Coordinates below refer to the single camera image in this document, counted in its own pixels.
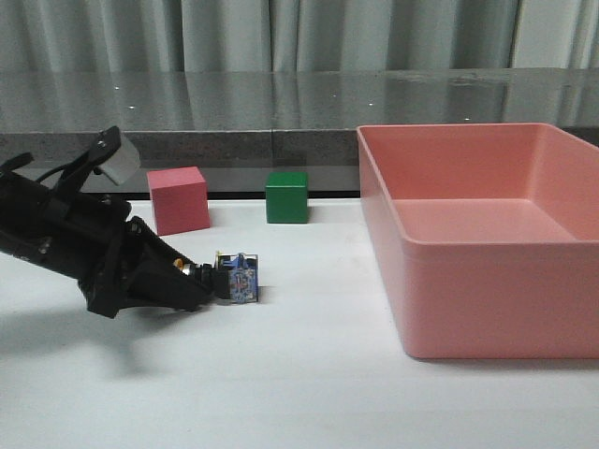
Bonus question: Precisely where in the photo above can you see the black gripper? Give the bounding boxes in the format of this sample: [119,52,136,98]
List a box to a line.
[1,152,211,318]

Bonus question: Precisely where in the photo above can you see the yellow push button switch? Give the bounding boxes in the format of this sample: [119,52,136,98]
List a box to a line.
[170,251,260,306]

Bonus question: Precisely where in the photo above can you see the pink cube centre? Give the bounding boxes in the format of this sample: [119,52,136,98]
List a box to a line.
[146,167,211,236]

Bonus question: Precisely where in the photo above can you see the green cube right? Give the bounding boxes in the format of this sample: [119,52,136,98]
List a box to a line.
[265,172,308,224]

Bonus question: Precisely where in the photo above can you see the grey stone ledge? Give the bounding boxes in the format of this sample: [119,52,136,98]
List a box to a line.
[1,68,598,197]

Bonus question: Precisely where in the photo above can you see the grey curtain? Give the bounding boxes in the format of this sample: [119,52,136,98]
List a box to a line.
[1,1,598,73]

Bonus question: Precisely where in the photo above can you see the pink plastic bin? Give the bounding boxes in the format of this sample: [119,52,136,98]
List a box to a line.
[358,123,598,358]

